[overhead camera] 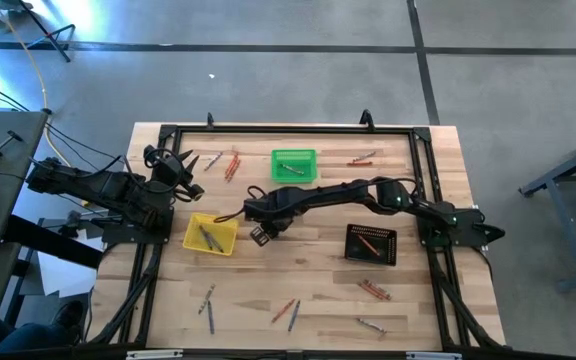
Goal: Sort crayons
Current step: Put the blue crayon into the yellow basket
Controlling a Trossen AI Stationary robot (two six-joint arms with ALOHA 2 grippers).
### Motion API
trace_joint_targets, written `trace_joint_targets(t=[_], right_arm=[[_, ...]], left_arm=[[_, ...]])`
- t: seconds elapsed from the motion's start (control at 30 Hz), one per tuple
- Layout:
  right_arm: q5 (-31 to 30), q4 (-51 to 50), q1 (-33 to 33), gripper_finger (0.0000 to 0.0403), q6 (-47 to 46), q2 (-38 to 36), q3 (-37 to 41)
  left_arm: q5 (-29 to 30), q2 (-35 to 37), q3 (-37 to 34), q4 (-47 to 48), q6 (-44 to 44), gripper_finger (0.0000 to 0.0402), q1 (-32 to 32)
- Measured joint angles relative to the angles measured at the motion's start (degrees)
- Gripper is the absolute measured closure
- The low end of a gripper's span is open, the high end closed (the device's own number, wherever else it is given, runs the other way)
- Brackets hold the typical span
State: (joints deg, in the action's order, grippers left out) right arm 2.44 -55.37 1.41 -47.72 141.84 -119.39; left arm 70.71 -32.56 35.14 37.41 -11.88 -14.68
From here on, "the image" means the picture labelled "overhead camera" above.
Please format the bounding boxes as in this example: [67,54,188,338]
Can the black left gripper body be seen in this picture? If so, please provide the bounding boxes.
[150,149,192,198]

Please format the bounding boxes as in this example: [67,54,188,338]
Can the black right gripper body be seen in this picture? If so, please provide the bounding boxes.
[243,191,300,234]

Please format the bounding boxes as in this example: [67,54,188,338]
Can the yellow plastic basket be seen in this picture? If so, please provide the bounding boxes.
[182,212,240,257]

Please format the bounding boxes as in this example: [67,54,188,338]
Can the green plastic basket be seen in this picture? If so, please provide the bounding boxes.
[270,148,318,184]

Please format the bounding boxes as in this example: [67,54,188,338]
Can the black plastic basket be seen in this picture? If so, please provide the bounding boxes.
[344,223,399,267]

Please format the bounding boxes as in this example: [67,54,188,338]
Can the white paper sheets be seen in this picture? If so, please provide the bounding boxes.
[36,229,100,301]

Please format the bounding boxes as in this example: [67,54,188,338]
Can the grey side table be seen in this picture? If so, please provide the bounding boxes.
[0,108,105,357]

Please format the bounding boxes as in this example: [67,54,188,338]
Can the person's shoe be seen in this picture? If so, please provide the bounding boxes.
[52,299,87,331]

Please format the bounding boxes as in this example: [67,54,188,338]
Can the black stand legs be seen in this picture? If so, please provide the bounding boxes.
[15,0,77,64]

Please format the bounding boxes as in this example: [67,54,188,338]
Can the person's leg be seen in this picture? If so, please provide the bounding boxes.
[0,322,77,354]

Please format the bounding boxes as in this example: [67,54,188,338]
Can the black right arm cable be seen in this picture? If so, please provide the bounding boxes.
[212,184,265,224]

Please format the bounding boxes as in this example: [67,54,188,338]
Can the black aluminium table frame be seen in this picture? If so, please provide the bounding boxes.
[85,122,507,351]

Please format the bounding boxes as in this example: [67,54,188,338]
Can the yellow cable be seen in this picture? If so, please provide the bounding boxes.
[0,0,67,161]

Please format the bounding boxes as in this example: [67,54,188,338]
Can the white frame bracket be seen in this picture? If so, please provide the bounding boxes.
[405,351,463,360]
[125,349,184,360]

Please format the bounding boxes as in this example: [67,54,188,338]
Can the blue-grey table frame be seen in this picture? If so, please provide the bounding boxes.
[517,127,576,294]

